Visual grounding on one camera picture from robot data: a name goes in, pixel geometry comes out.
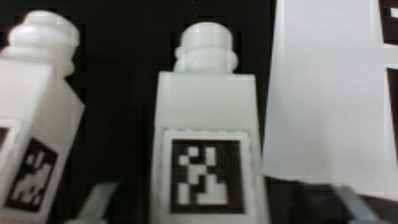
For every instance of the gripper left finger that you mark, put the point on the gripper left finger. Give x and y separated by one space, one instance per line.
91 214

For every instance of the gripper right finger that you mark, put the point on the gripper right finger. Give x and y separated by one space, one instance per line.
364 216

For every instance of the white table leg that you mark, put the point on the white table leg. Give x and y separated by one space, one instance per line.
206 178
41 111

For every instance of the white sheet with AprilTags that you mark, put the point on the white sheet with AprilTags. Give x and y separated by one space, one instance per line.
331 126

